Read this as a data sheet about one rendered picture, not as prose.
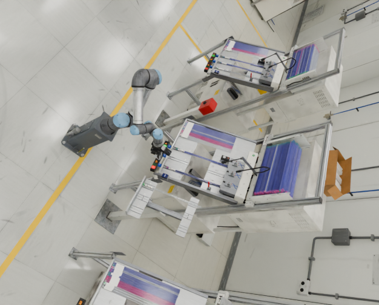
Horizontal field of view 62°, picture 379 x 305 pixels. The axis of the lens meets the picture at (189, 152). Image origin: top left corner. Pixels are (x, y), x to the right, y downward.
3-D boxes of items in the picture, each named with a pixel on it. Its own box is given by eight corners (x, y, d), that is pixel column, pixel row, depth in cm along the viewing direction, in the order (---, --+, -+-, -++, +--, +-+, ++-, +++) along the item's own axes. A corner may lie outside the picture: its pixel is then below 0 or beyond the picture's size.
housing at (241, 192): (232, 203, 266) (235, 195, 254) (246, 159, 293) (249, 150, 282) (241, 206, 264) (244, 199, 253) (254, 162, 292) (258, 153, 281)
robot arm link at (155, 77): (118, 121, 262) (141, 65, 232) (133, 120, 273) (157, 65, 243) (126, 131, 258) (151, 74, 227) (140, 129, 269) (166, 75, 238)
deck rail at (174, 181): (157, 178, 274) (157, 174, 269) (158, 176, 275) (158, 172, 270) (235, 206, 263) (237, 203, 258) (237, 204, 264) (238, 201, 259)
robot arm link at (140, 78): (137, 68, 220) (137, 137, 232) (149, 68, 228) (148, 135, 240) (126, 68, 227) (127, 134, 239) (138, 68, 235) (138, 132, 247)
